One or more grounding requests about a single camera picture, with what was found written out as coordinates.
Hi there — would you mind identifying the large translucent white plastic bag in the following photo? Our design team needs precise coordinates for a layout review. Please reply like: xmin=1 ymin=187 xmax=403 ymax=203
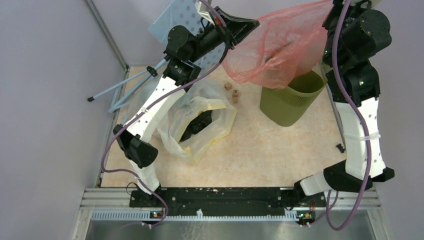
xmin=127 ymin=77 xmax=239 ymax=166

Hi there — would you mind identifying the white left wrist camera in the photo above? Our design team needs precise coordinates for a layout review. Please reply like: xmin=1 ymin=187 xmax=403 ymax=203
xmin=194 ymin=0 xmax=219 ymax=25

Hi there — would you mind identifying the plain wooden cube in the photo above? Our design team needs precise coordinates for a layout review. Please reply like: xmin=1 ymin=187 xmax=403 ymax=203
xmin=224 ymin=82 xmax=233 ymax=91

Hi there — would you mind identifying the green mesh trash bin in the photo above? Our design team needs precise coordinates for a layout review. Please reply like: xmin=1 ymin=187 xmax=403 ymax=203
xmin=259 ymin=64 xmax=327 ymax=127

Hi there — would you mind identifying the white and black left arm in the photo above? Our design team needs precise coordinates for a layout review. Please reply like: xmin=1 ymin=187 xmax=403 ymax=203
xmin=113 ymin=4 xmax=260 ymax=207

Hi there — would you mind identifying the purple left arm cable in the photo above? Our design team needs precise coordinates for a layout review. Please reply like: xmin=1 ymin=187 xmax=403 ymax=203
xmin=100 ymin=0 xmax=233 ymax=229

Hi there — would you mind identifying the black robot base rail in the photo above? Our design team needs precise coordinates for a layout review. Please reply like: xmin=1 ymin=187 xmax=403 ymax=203
xmin=129 ymin=186 xmax=320 ymax=217

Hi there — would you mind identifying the red translucent trash bag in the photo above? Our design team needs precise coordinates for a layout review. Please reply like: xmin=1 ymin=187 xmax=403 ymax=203
xmin=222 ymin=0 xmax=333 ymax=89

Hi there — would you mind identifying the small black clip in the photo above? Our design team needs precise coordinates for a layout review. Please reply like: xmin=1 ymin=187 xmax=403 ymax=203
xmin=335 ymin=143 xmax=346 ymax=153

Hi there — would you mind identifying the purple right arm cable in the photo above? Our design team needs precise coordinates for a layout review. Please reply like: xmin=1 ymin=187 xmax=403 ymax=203
xmin=325 ymin=0 xmax=373 ymax=232

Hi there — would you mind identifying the lettered wooden cube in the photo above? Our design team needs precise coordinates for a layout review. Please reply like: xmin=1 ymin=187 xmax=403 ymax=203
xmin=232 ymin=89 xmax=240 ymax=98

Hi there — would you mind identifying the light blue perforated music stand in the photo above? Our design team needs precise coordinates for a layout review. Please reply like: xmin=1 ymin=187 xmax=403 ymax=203
xmin=87 ymin=0 xmax=229 ymax=113

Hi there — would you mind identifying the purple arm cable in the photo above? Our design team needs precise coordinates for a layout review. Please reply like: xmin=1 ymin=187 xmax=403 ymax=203
xmin=100 ymin=0 xmax=233 ymax=229
xmin=325 ymin=0 xmax=373 ymax=232

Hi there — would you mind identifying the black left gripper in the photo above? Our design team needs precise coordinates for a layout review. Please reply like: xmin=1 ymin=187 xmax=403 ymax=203
xmin=187 ymin=6 xmax=259 ymax=63

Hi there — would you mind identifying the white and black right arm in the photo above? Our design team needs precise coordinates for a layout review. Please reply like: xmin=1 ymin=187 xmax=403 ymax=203
xmin=293 ymin=0 xmax=395 ymax=206

